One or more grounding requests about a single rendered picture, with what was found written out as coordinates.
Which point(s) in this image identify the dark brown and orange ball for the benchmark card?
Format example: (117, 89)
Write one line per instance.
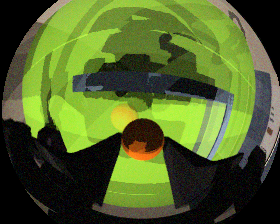
(142, 139)

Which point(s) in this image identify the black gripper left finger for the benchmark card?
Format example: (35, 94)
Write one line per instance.
(90, 168)

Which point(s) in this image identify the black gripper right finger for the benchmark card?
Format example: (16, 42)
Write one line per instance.
(189, 173)

